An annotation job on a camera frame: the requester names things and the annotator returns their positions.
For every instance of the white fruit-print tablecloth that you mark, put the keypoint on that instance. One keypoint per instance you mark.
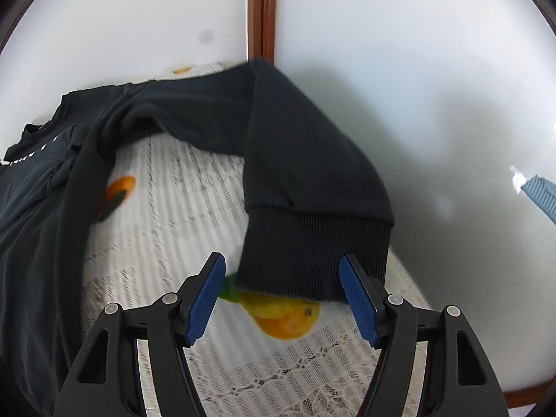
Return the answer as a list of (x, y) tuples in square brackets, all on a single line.
[(173, 226)]

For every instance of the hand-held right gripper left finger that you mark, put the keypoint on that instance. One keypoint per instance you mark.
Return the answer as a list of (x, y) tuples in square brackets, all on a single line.
[(205, 299)]

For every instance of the brown wooden low trim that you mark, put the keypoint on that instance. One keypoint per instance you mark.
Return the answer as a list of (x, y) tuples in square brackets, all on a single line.
[(527, 395)]

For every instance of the brown wooden upright trim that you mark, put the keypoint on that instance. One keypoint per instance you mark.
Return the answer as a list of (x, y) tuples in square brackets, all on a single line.
[(262, 8)]

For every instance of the black sweatshirt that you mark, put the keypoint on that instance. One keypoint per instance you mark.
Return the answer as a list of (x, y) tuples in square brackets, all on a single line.
[(304, 169)]

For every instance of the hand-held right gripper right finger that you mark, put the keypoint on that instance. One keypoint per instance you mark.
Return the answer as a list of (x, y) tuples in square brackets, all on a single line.
[(359, 299)]

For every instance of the light blue ribbed cloth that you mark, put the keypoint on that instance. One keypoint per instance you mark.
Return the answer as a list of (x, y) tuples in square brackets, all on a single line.
[(543, 195)]

